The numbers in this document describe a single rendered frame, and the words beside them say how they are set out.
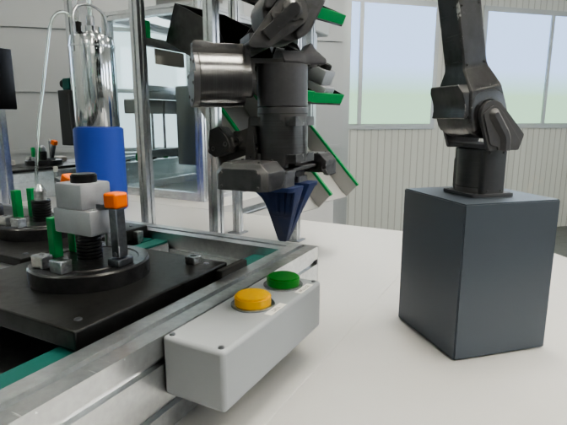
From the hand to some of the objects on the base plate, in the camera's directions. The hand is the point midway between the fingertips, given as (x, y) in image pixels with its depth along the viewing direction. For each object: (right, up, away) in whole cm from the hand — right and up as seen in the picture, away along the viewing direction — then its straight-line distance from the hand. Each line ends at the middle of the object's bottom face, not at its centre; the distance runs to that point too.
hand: (283, 212), depth 56 cm
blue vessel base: (-61, +1, +104) cm, 120 cm away
